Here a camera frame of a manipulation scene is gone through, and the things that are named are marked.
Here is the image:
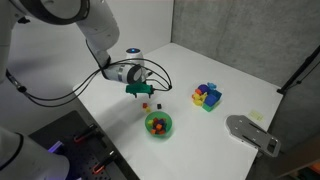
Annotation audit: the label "orange black clamp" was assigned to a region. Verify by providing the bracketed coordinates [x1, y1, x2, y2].
[73, 124, 97, 143]
[92, 151, 117, 174]

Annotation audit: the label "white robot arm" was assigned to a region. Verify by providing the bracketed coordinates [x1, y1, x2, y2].
[0, 0, 146, 180]

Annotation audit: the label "pile of colourful toy blocks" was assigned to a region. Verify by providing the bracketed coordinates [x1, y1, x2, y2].
[192, 82, 222, 112]

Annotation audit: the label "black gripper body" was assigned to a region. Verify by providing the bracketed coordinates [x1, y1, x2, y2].
[133, 83, 154, 96]

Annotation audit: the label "small orange block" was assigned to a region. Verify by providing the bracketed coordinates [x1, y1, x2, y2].
[142, 103, 148, 109]

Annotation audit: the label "small yellow block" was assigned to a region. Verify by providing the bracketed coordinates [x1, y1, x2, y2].
[146, 107, 151, 113]

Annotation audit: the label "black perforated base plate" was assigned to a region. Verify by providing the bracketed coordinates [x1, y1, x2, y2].
[29, 111, 139, 180]

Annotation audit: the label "green plastic bowl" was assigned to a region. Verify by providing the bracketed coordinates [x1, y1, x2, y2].
[145, 111, 173, 138]

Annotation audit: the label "black tripod pole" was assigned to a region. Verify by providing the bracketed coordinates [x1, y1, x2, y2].
[277, 45, 320, 95]

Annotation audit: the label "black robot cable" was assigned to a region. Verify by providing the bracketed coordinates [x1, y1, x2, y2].
[5, 39, 174, 108]

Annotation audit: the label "blocks inside green bowl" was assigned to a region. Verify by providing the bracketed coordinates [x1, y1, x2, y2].
[147, 118, 167, 135]

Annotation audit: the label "yellow sticky note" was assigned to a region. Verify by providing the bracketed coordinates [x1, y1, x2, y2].
[249, 110, 264, 121]

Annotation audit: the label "grey metal mounting plate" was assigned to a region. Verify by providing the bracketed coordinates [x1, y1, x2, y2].
[225, 115, 281, 157]

